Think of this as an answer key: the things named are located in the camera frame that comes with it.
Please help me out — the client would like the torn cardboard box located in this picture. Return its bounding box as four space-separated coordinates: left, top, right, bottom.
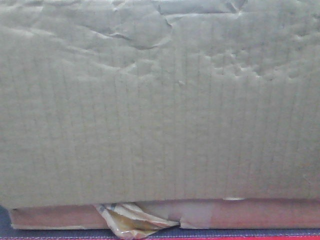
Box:
0 0 320 240

